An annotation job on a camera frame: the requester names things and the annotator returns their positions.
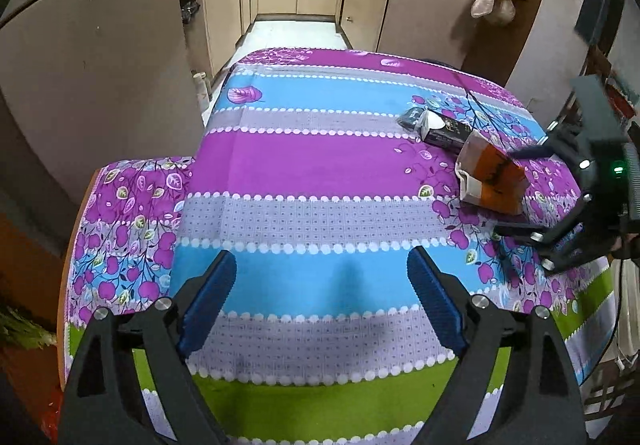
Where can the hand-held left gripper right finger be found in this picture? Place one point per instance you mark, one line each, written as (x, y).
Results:
(435, 302)

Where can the brown wooden cabinet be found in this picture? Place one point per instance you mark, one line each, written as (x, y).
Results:
(25, 275)

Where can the black carton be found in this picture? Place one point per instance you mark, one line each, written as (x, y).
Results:
(450, 132)

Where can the striped floral tablecloth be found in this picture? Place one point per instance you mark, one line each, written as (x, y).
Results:
(300, 165)

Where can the black plastic bags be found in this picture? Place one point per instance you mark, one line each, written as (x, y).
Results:
(187, 10)

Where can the green leafy plant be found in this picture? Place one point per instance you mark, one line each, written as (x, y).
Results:
(25, 330)

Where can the red plastic bag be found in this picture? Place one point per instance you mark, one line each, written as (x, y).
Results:
(52, 425)

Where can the clear plastic bottle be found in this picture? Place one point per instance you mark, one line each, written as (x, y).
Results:
(201, 90)

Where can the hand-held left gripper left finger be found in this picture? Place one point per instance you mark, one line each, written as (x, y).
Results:
(207, 305)

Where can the small dark blue packet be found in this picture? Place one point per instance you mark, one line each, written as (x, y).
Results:
(410, 117)

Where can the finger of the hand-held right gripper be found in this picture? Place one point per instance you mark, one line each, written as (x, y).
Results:
(537, 152)
(525, 234)

